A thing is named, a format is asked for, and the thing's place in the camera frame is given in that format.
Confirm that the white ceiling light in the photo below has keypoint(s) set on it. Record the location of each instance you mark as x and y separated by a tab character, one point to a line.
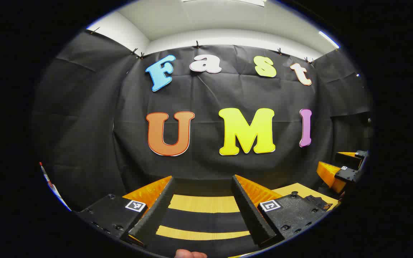
228	1
329	39

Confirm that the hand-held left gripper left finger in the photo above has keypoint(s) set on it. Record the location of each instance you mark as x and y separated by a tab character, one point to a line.
149	218

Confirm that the row of black cloth clips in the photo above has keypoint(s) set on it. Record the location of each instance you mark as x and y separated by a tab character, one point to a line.
196	45

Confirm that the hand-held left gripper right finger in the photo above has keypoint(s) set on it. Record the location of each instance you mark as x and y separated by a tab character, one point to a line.
255	215

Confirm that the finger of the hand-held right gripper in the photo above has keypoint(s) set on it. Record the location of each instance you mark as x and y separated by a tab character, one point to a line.
350	160
346	175

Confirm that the black backdrop cloth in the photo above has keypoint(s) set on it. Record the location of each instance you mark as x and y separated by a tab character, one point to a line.
210	93

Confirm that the white and red strip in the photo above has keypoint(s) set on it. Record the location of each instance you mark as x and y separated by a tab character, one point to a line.
50	184

